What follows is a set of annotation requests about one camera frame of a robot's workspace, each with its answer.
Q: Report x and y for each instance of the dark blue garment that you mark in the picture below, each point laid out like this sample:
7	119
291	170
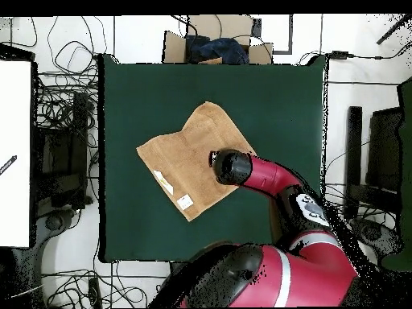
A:
222	50

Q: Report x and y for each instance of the black marker strip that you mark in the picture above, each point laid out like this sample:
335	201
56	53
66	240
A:
8	164

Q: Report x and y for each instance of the black power strip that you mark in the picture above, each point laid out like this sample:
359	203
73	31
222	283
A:
95	293

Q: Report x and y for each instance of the white board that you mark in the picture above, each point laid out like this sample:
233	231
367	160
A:
14	128

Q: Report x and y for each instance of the black slanted rod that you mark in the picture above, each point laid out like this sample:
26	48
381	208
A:
391	32

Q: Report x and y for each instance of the tan terry towel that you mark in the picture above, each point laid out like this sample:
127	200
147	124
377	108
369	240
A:
186	161

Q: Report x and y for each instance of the dark green table cloth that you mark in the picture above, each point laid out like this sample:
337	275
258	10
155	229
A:
145	96

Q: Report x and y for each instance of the grey metal frame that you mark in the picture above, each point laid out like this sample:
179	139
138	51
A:
290	32

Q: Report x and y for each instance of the black upright bar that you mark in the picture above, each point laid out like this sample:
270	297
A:
353	145

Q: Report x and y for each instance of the black power adapter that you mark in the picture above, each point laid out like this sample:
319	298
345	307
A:
339	54

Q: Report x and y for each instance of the dark green fabric panel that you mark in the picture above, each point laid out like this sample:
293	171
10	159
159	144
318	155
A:
406	193

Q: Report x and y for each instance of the brown cardboard box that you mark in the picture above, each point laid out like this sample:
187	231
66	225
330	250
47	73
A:
173	48

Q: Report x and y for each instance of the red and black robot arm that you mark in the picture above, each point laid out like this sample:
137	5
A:
315	276

